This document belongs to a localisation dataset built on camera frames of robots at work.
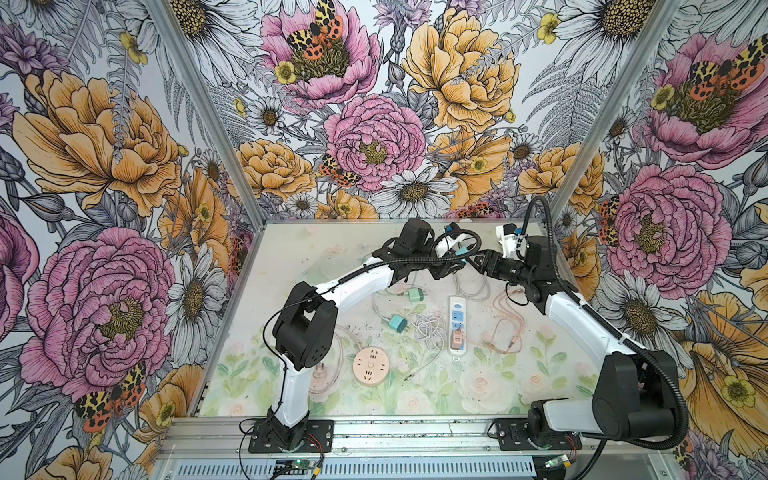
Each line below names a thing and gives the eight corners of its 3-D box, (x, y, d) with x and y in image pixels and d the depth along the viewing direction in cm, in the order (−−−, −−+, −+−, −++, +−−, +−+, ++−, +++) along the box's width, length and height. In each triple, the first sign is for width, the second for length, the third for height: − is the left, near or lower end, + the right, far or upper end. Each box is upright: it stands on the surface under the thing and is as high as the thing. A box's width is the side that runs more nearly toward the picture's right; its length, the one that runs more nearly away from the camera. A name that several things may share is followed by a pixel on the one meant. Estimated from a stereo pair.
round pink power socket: (352, 384, 84) (351, 381, 82) (355, 351, 90) (354, 347, 88) (389, 384, 84) (389, 381, 82) (389, 351, 90) (389, 347, 88)
